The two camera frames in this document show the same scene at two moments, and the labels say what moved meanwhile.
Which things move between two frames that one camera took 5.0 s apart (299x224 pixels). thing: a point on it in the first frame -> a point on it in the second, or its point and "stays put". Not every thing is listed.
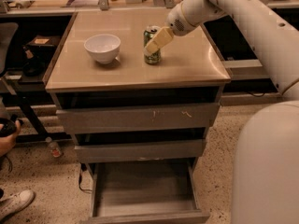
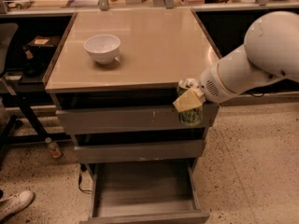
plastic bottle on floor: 53,147 stays put
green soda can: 154,58 -> 192,117
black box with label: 42,42 stays put
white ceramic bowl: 104,47 stays put
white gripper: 176,22 -> 210,82
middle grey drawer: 97,153 stays put
